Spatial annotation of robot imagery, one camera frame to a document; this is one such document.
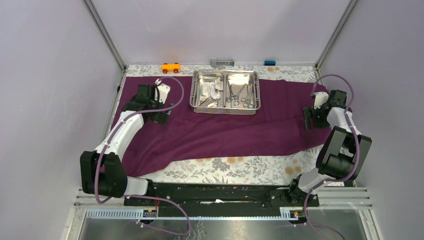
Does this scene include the purple cloth wrap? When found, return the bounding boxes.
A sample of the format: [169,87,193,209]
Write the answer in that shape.
[122,76,331,177]

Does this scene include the perforated steel instrument tray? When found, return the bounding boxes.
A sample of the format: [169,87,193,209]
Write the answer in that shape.
[189,69,261,115]

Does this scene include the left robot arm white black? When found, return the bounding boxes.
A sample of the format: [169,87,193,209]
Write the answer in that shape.
[80,81,172,206]

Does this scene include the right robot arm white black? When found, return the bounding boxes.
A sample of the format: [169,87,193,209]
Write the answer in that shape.
[285,90,372,206]

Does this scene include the steel surgical forceps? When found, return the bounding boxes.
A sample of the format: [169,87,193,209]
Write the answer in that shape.
[225,83,246,108]

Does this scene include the orange toy car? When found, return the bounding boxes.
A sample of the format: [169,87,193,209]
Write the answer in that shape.
[161,62,182,74]

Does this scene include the white sterile packets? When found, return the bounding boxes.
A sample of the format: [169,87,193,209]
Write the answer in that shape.
[199,80,224,101]

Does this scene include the blue plastic block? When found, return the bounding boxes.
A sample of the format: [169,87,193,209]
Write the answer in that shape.
[263,60,276,66]

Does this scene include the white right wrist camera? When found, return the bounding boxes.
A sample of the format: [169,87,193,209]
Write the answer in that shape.
[310,91,329,110]

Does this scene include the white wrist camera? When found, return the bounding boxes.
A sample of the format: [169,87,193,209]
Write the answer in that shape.
[154,78,171,104]
[310,91,329,110]

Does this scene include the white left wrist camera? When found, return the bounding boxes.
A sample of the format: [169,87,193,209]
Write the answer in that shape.
[154,78,171,104]

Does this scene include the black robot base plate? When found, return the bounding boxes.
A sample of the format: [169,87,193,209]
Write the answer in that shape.
[124,181,320,213]

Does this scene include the slotted grey cable duct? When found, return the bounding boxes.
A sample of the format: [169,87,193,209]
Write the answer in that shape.
[85,207,298,221]

